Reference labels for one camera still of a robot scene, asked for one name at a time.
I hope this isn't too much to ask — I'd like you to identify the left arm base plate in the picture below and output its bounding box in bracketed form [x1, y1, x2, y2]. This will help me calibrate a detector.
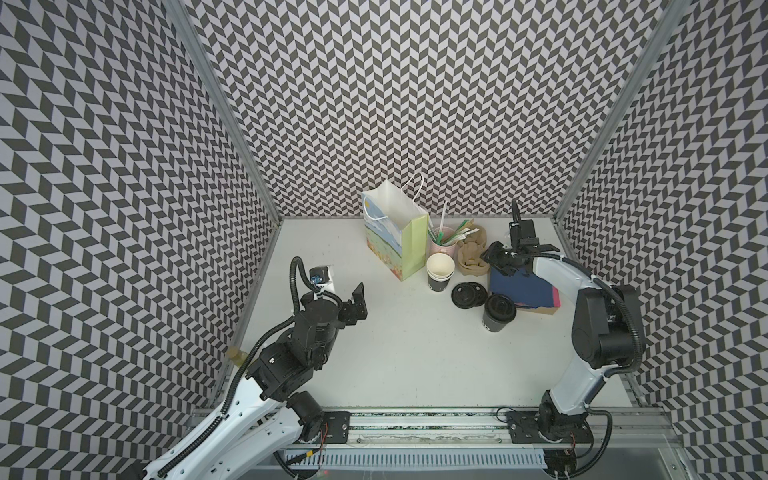
[299, 410, 351, 445]

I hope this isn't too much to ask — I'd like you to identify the stack of brown cup carriers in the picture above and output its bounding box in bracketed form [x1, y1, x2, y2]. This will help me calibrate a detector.
[456, 226, 490, 277]

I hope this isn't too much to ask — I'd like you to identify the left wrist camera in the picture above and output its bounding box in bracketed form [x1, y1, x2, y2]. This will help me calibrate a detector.
[309, 265, 335, 293]

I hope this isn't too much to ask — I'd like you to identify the pink napkin stack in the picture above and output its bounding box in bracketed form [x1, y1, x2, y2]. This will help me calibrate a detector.
[552, 287, 561, 308]

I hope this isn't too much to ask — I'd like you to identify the dark blue napkin stack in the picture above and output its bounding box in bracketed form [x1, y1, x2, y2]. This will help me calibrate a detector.
[489, 268, 553, 308]

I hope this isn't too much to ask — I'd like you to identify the illustrated green paper gift bag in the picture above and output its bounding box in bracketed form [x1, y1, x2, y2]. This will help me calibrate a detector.
[361, 180, 429, 281]

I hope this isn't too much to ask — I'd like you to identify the stack of black cup lids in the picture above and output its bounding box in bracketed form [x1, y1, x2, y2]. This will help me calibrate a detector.
[451, 282, 488, 310]

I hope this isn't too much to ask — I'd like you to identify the yellow liquid bottle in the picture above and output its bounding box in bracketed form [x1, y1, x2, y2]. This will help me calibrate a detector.
[226, 346, 248, 368]

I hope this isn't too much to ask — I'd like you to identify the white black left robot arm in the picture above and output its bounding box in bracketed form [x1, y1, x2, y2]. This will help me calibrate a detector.
[119, 284, 367, 479]

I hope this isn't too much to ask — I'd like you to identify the aluminium front rail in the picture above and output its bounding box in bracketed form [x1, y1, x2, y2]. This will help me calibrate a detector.
[344, 407, 680, 448]

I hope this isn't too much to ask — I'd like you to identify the pink metal bucket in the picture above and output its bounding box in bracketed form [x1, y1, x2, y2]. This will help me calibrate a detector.
[427, 226, 457, 258]

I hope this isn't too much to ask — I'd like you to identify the white wrapped straw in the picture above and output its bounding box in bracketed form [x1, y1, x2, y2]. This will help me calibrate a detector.
[439, 200, 449, 238]

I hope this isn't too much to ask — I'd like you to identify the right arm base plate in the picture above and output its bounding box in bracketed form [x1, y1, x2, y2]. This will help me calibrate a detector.
[505, 410, 594, 445]

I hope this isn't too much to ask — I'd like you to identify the stack of black paper cups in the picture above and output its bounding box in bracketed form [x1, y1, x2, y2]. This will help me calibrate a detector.
[426, 252, 455, 292]

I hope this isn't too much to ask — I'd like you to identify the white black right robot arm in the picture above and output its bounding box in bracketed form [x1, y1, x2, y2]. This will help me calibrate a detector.
[481, 201, 646, 443]

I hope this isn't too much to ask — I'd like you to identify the brown cardboard box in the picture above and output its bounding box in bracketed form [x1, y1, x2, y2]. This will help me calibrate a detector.
[517, 305, 559, 315]

